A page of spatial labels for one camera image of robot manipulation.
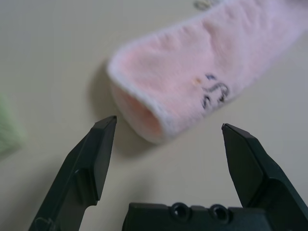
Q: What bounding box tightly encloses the green towel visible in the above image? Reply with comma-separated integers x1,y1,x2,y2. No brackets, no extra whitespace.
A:
0,93,26,157

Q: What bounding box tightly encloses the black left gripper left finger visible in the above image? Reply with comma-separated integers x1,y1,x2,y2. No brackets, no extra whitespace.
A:
28,115,118,231

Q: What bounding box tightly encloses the pink towel with white trim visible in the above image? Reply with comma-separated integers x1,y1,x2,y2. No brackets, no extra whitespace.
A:
106,0,308,145

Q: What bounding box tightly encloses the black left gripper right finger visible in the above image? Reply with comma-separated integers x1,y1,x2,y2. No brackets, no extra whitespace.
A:
221,123,308,231

